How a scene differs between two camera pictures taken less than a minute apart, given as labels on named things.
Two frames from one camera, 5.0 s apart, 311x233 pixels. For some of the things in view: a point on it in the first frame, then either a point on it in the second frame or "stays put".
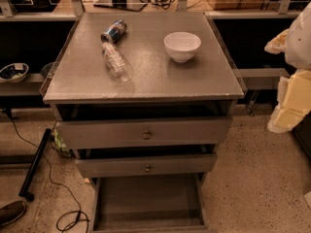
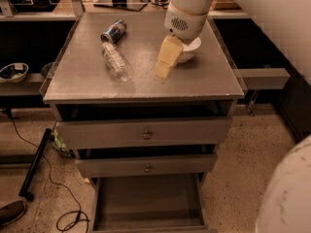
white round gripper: [301, 44] -> [183, 25]
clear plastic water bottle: [118, 64] stays put
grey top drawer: [143, 133] stays put
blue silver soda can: [117, 30] stays put
